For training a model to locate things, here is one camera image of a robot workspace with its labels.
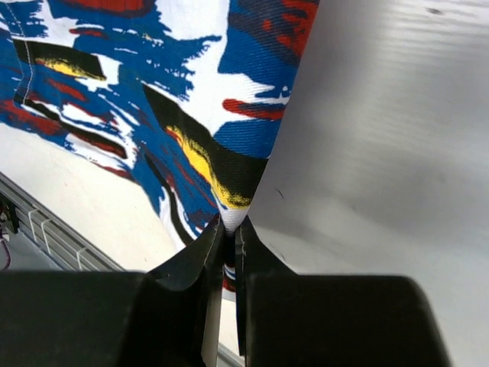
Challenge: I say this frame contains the blue patterned trousers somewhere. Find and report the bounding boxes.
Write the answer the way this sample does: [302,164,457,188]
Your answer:
[0,0,320,294]

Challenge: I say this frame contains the aluminium rail frame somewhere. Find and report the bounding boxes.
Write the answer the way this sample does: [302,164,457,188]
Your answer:
[1,174,123,271]

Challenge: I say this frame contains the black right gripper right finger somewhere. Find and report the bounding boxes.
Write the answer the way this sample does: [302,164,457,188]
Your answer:
[235,219,451,366]

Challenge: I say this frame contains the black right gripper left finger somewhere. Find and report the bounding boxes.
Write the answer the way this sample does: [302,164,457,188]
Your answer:
[1,216,224,366]

